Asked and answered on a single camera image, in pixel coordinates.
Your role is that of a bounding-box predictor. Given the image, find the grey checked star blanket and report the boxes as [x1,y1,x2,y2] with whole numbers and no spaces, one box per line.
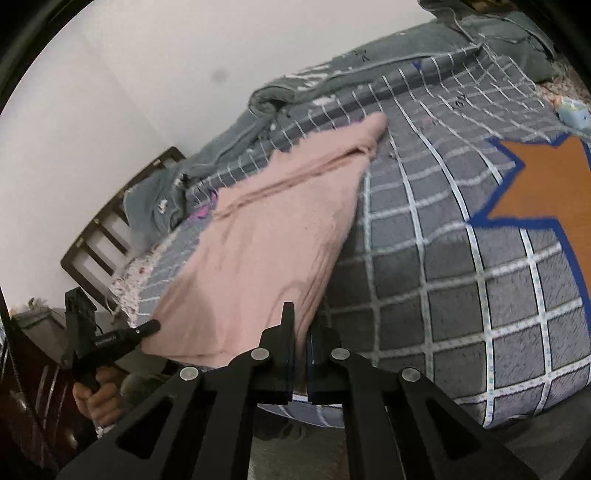
[124,44,591,431]

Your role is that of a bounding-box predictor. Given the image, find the grey box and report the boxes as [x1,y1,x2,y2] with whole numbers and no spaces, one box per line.
[11,298,68,345]

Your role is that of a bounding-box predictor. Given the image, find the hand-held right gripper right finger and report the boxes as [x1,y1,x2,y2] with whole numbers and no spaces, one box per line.
[307,322,542,480]

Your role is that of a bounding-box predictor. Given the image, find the dark red wooden nightstand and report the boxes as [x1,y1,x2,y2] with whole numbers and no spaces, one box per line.
[0,318,99,480]

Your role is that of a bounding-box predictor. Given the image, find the pink knit sweater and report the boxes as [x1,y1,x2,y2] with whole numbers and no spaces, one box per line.
[141,112,389,371]

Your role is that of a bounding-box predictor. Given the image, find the small light blue toy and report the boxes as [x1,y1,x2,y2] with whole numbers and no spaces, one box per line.
[556,98,591,136]

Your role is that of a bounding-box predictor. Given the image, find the person's left hand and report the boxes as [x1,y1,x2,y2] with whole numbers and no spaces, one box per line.
[71,364,136,426]

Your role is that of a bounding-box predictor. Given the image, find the grey embroidered quilt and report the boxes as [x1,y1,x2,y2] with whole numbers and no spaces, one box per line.
[124,0,561,232]

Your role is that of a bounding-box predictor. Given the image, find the dark wooden headboard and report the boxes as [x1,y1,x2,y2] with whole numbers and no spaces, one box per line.
[61,147,187,296]

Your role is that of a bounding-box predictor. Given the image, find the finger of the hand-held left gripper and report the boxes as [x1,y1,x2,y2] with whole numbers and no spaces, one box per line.
[124,319,162,346]

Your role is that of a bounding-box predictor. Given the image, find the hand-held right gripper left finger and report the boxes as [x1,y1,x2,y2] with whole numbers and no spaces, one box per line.
[55,302,296,480]

